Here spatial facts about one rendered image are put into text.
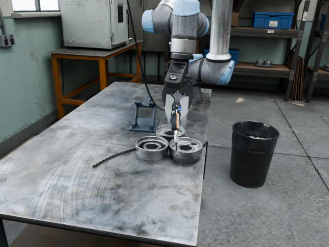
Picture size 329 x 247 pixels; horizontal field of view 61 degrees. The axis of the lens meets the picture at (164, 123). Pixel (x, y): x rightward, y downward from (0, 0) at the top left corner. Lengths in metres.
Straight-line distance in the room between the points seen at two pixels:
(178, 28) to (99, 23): 2.32
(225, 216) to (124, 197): 1.29
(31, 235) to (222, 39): 1.04
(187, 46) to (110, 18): 2.30
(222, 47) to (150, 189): 0.78
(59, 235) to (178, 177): 0.45
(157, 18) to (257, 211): 1.47
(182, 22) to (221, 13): 0.45
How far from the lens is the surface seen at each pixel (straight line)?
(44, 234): 1.04
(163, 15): 0.98
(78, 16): 3.21
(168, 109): 0.87
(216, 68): 1.31
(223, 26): 1.28
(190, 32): 0.84
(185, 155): 0.84
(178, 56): 0.84
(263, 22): 4.37
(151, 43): 4.73
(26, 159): 0.95
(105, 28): 3.10
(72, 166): 0.87
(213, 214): 1.94
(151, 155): 0.85
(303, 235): 1.99
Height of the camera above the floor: 1.24
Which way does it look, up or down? 23 degrees down
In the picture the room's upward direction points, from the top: 2 degrees clockwise
